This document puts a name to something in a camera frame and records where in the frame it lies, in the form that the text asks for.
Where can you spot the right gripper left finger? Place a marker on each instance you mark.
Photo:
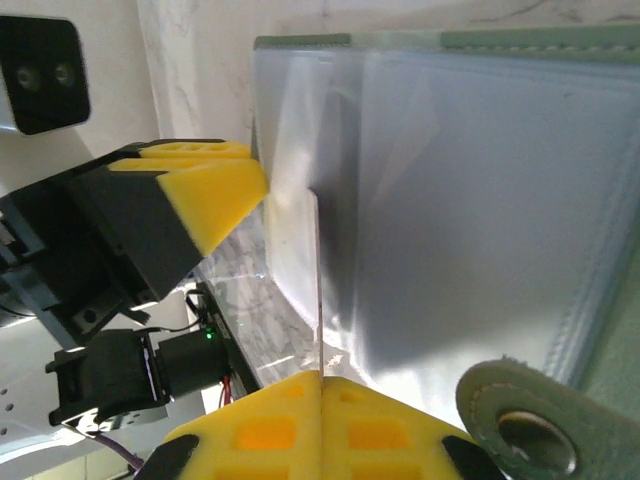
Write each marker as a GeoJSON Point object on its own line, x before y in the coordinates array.
{"type": "Point", "coordinates": [270, 435]}

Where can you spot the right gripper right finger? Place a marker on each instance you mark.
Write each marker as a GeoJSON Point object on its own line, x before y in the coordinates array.
{"type": "Point", "coordinates": [380, 435]}

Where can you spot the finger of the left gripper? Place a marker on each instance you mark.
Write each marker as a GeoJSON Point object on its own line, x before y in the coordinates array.
{"type": "Point", "coordinates": [200, 150]}
{"type": "Point", "coordinates": [200, 205]}

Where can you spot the green card holder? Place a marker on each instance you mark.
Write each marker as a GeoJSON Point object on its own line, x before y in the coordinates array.
{"type": "Point", "coordinates": [500, 200]}

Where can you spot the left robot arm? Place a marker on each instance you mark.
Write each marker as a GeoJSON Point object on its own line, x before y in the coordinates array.
{"type": "Point", "coordinates": [100, 380]}

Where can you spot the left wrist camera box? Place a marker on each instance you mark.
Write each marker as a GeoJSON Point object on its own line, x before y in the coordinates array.
{"type": "Point", "coordinates": [40, 75]}

